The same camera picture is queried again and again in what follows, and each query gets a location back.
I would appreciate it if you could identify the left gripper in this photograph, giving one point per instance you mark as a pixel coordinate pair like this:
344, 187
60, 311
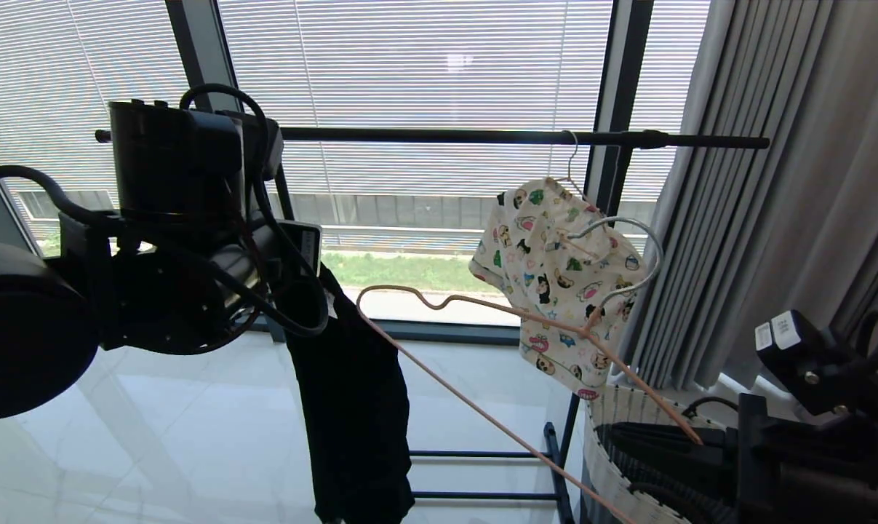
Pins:
257, 269

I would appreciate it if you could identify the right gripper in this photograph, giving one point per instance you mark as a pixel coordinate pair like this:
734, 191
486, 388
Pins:
809, 480

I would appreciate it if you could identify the pink clothes hanger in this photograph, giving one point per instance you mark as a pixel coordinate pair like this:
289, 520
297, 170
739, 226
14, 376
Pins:
576, 149
649, 391

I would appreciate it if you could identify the black garment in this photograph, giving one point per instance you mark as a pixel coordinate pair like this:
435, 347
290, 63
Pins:
351, 407

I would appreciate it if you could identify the cream printed garment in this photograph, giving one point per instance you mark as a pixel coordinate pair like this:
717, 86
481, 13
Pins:
555, 291

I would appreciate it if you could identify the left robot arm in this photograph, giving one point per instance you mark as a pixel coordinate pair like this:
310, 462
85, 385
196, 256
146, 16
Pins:
24, 335

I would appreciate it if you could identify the white laundry basket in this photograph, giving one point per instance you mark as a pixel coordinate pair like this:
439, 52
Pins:
613, 473

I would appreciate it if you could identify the black clothes rack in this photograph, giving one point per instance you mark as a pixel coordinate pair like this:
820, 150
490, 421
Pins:
446, 136

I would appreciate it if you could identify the window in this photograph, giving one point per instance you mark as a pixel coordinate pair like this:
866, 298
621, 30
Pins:
424, 73

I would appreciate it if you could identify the beige curtain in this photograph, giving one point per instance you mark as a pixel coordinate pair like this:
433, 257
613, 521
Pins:
773, 218

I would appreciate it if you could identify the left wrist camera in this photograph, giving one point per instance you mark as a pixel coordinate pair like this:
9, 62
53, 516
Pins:
257, 145

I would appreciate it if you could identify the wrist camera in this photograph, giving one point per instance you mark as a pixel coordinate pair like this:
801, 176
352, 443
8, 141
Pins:
257, 145
809, 356

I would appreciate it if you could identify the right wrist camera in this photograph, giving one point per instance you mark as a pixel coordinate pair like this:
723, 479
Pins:
809, 356

